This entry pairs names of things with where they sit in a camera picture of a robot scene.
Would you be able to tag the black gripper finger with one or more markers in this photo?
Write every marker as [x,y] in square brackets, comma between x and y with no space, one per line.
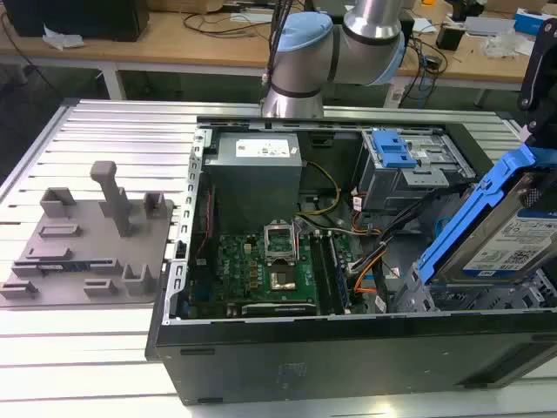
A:
[534,65]

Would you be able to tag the hard disk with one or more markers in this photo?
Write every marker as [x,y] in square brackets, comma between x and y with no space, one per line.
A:
[513,235]

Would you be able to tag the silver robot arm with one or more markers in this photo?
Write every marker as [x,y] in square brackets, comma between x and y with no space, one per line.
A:
[304,56]

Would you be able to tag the metal disk bay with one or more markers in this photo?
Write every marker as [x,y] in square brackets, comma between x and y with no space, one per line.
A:
[478,300]

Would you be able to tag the black RAM slot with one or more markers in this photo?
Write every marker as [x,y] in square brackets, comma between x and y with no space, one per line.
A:
[341,278]
[328,274]
[317,274]

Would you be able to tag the clear plastic bag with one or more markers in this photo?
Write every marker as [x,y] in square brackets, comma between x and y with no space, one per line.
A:
[505,43]

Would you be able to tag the blue and white box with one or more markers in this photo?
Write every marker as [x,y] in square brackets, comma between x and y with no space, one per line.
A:
[533,19]

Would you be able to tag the grey flat box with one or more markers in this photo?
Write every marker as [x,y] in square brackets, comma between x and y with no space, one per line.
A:
[487,26]

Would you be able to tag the small black box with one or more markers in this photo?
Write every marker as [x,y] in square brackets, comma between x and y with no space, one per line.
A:
[449,37]

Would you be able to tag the blue plastic latch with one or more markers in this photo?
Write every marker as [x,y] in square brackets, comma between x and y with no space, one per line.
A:
[393,150]

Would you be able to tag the metal optical drive cage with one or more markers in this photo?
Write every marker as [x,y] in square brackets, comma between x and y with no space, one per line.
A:
[391,187]

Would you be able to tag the locking lever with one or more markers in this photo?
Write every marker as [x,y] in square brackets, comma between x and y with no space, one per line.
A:
[297,244]

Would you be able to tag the grey power supply unit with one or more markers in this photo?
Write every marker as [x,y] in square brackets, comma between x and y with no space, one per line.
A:
[257,183]

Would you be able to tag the CPU socket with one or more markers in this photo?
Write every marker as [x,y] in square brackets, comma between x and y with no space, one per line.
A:
[283,280]

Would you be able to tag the black PC case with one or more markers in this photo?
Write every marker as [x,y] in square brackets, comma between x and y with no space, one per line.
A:
[348,361]

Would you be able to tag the black graphics card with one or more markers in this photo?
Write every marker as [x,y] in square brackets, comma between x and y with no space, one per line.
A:
[278,310]

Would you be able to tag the green motherboard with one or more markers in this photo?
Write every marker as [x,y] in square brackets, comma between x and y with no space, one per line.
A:
[243,270]

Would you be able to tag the wooden desk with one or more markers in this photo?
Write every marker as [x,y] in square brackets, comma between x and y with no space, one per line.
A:
[174,48]

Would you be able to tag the large black box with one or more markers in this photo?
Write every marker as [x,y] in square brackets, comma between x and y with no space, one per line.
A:
[78,17]

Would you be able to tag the white plastic wrap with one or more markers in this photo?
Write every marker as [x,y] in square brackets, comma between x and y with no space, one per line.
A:
[61,39]

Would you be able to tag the grey parts rack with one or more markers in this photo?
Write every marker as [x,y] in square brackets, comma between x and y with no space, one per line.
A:
[87,244]

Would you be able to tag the RAM stick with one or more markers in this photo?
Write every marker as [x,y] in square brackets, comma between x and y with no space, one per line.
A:
[65,265]

